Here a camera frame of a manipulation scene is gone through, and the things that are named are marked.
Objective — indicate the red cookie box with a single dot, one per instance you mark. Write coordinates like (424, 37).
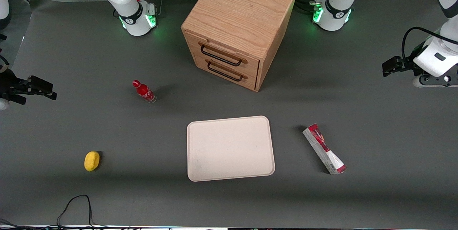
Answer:
(323, 147)

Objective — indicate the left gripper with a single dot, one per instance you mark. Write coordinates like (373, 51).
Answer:
(407, 64)

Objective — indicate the wooden drawer cabinet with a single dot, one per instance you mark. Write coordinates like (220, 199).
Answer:
(239, 11)

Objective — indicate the red cola bottle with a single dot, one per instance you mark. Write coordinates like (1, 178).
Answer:
(145, 92)

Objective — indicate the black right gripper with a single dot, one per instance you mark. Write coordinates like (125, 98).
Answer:
(8, 84)

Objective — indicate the beige plastic tray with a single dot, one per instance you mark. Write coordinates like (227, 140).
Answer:
(230, 147)

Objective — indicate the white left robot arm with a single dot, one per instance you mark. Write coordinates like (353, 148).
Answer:
(334, 17)

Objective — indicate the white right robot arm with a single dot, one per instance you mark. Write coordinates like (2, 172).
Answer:
(134, 15)

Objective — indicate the yellow lemon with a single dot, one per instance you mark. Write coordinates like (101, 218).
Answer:
(91, 161)

